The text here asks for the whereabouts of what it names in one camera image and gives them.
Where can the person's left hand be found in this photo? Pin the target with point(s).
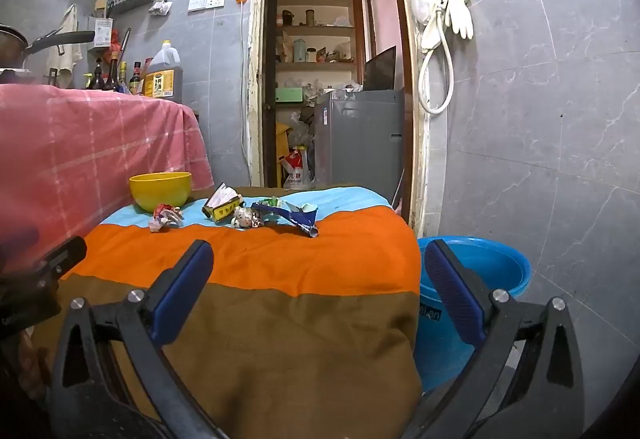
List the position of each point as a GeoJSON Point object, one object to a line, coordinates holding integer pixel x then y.
{"type": "Point", "coordinates": [30, 369]}

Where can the yellow plastic bowl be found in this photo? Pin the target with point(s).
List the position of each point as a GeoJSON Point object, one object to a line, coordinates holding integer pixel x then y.
{"type": "Point", "coordinates": [160, 191]}

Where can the black frying pan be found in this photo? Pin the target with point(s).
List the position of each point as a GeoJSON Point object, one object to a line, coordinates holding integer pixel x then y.
{"type": "Point", "coordinates": [50, 39]}

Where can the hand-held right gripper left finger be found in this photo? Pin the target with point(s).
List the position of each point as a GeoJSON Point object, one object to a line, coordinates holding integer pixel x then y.
{"type": "Point", "coordinates": [182, 289]}

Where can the black flat panel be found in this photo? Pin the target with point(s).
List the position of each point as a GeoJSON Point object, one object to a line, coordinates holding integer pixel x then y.
{"type": "Point", "coordinates": [380, 69]}

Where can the brown paper strip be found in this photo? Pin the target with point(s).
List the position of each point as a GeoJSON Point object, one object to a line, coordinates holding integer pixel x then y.
{"type": "Point", "coordinates": [222, 206]}

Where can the yellow carton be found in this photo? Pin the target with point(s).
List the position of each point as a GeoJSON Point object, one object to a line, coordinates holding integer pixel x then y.
{"type": "Point", "coordinates": [282, 139]}

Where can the white crumpled plastic bag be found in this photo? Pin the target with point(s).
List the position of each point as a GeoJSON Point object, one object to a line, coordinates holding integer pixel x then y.
{"type": "Point", "coordinates": [161, 3]}

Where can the brown canister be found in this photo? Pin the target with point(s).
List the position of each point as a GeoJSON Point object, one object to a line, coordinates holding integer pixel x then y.
{"type": "Point", "coordinates": [310, 16]}

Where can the cream rubber glove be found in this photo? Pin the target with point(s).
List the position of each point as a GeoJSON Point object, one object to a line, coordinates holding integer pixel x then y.
{"type": "Point", "coordinates": [460, 14]}
{"type": "Point", "coordinates": [431, 31]}

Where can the light green thermos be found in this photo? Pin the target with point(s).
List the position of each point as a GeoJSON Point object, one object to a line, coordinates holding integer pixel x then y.
{"type": "Point", "coordinates": [299, 50]}

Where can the clear hanging plastic bag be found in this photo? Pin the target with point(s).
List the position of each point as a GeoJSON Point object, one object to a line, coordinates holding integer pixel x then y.
{"type": "Point", "coordinates": [420, 1]}

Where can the yellow capped sauce bottle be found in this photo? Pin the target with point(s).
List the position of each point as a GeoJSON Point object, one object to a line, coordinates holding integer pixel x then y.
{"type": "Point", "coordinates": [123, 76]}

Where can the wooden door frame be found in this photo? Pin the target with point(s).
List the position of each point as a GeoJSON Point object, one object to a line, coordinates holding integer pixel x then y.
{"type": "Point", "coordinates": [407, 94]}

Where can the large cooking oil jug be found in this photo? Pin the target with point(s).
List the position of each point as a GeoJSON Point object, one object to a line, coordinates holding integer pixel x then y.
{"type": "Point", "coordinates": [162, 74]}

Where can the blue plastic bucket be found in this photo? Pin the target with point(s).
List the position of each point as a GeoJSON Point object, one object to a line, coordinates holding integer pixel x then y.
{"type": "Point", "coordinates": [500, 269]}

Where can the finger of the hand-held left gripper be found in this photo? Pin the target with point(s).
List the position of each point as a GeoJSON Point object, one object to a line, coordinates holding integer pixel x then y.
{"type": "Point", "coordinates": [65, 256]}
{"type": "Point", "coordinates": [17, 246]}

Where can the blue wrapper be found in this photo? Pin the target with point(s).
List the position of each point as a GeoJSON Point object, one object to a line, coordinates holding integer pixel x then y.
{"type": "Point", "coordinates": [295, 218]}

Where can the pink plaid cloth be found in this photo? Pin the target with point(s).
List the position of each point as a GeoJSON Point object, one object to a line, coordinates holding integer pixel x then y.
{"type": "Point", "coordinates": [90, 144]}

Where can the white paper scrap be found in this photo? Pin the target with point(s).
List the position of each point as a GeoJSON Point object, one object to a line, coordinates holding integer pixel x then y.
{"type": "Point", "coordinates": [306, 207]}

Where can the white labelled packet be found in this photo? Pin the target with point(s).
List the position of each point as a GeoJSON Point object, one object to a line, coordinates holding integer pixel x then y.
{"type": "Point", "coordinates": [103, 31]}

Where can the white wall switch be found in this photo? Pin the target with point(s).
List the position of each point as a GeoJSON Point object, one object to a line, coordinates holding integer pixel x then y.
{"type": "Point", "coordinates": [197, 2]}

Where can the white red rice bag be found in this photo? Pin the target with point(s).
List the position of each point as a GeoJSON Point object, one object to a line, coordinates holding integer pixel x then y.
{"type": "Point", "coordinates": [295, 171]}

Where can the light green box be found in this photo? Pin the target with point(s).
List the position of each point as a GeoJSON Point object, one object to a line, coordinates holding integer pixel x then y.
{"type": "Point", "coordinates": [289, 95]}

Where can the wooden shelf unit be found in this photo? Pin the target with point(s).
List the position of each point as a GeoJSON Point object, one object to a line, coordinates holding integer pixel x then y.
{"type": "Point", "coordinates": [320, 31]}

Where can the pink slipper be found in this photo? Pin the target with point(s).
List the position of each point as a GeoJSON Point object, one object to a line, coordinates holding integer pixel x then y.
{"type": "Point", "coordinates": [397, 205]}

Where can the orange blue brown striped blanket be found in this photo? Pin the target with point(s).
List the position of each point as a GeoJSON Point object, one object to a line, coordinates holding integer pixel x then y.
{"type": "Point", "coordinates": [300, 319]}

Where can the hanging beige towel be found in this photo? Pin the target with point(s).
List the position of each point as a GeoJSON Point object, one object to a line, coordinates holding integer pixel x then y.
{"type": "Point", "coordinates": [67, 39]}

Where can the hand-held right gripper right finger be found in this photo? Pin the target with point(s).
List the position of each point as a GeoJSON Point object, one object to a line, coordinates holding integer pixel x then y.
{"type": "Point", "coordinates": [455, 294]}

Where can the green wrapper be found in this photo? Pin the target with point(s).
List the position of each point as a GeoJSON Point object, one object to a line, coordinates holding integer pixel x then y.
{"type": "Point", "coordinates": [274, 202]}

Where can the dark wooden door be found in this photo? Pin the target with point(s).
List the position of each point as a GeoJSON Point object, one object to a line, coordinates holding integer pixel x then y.
{"type": "Point", "coordinates": [272, 84]}

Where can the red white wrapper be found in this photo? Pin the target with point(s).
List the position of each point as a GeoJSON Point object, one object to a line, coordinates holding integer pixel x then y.
{"type": "Point", "coordinates": [165, 218]}

